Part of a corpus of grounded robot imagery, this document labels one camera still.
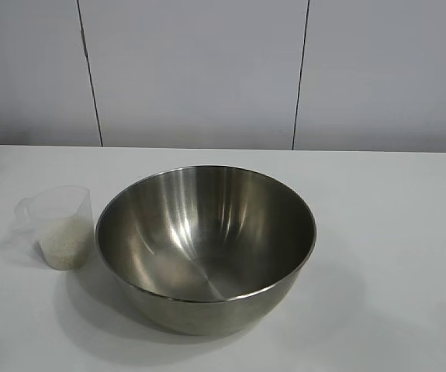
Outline stainless steel mixing bowl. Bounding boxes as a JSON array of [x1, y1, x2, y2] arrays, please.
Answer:
[[94, 165, 318, 336]]

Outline clear plastic measuring cup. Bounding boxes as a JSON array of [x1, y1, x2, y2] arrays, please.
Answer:
[[12, 185, 94, 271]]

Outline white rice grains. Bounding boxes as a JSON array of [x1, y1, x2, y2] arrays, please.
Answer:
[[37, 216, 92, 270]]

